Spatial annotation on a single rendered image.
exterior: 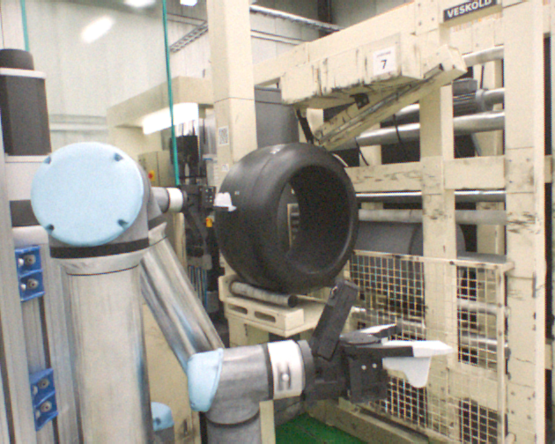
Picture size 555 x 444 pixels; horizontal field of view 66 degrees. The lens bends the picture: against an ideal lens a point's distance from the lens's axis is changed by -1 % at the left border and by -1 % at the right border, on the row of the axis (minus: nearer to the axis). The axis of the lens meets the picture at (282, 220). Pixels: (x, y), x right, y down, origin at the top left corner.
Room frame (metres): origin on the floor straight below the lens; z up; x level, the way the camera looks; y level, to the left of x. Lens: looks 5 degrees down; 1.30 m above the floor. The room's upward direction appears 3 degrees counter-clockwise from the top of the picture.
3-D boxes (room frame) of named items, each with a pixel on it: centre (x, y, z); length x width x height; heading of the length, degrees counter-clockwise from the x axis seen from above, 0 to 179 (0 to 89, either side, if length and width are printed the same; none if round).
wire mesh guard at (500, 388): (1.72, -0.41, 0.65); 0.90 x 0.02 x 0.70; 41
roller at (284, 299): (1.58, 0.09, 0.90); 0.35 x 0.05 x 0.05; 41
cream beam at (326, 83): (1.77, -0.31, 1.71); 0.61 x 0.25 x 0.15; 41
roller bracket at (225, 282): (1.80, 0.11, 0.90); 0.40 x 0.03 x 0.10; 131
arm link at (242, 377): (0.57, 0.08, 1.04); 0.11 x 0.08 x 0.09; 102
